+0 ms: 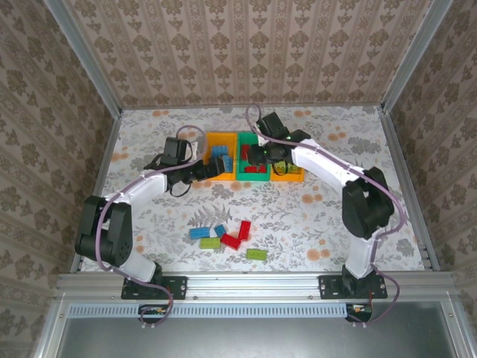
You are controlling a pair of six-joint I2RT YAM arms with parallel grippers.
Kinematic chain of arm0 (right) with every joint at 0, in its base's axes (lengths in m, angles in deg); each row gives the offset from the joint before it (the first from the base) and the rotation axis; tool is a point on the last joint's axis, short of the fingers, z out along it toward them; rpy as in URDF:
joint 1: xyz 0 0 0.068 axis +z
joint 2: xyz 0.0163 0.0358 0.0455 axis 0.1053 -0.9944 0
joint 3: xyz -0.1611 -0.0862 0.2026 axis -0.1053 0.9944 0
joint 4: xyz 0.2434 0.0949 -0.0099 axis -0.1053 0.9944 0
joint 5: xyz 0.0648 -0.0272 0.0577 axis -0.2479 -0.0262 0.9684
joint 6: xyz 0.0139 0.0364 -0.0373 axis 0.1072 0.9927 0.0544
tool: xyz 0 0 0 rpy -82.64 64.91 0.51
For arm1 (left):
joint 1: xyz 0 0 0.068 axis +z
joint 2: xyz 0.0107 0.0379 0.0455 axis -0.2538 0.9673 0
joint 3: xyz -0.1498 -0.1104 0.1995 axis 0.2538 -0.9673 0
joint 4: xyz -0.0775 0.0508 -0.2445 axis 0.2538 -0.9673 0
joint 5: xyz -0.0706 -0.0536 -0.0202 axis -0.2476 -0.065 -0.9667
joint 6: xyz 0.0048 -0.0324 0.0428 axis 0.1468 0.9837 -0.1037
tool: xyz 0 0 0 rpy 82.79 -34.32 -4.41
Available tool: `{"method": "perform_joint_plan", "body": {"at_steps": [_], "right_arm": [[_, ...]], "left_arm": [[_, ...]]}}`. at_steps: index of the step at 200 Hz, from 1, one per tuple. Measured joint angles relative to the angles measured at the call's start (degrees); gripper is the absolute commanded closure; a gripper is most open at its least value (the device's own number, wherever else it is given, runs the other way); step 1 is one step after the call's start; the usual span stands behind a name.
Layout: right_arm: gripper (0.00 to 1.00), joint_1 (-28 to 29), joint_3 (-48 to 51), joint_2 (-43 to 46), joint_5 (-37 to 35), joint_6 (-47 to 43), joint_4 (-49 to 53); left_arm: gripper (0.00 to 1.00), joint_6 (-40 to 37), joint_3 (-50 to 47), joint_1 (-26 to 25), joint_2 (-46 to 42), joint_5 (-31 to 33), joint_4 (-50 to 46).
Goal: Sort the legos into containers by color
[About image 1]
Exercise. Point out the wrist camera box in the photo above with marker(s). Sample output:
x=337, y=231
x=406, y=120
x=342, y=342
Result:
x=274, y=125
x=175, y=151

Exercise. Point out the grey metal sheet panel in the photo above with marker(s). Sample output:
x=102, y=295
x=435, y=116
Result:
x=261, y=339

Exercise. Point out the short blue lego brick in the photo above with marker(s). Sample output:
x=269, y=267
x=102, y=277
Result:
x=220, y=230

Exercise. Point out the aluminium frame post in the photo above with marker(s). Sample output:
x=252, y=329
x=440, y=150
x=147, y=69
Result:
x=84, y=56
x=415, y=56

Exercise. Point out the floral table cover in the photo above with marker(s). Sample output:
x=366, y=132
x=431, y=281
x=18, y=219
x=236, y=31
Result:
x=167, y=123

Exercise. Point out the long green lego brick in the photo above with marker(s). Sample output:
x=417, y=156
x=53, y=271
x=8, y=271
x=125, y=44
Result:
x=256, y=254
x=295, y=169
x=280, y=171
x=209, y=242

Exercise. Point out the short red lego brick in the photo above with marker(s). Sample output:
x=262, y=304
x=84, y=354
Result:
x=244, y=152

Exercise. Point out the aluminium lower frame bar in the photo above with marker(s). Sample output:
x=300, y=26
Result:
x=457, y=335
x=50, y=343

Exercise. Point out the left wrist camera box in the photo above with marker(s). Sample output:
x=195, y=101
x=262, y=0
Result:
x=175, y=151

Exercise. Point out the orange plastic bin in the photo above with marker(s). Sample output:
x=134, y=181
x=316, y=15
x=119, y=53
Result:
x=220, y=176
x=287, y=177

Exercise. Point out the green plastic bin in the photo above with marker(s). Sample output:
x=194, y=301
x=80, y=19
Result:
x=253, y=176

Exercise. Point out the long red lego brick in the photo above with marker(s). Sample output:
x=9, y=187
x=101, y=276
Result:
x=244, y=230
x=231, y=241

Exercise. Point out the aluminium table side rail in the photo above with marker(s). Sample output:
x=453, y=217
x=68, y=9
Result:
x=395, y=149
x=107, y=149

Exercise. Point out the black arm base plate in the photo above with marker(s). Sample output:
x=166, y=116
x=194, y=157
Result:
x=177, y=287
x=328, y=287

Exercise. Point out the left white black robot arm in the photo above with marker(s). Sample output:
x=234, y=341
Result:
x=108, y=231

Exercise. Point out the aluminium front beam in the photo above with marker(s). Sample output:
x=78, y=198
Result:
x=253, y=285

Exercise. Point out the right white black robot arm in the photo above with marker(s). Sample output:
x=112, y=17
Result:
x=369, y=205

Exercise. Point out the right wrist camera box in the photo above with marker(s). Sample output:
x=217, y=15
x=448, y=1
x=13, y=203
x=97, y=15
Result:
x=274, y=125

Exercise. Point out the aluminium table back rail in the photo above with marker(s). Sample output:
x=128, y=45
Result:
x=249, y=106

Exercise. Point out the small connector board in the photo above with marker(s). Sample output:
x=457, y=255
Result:
x=153, y=311
x=359, y=311

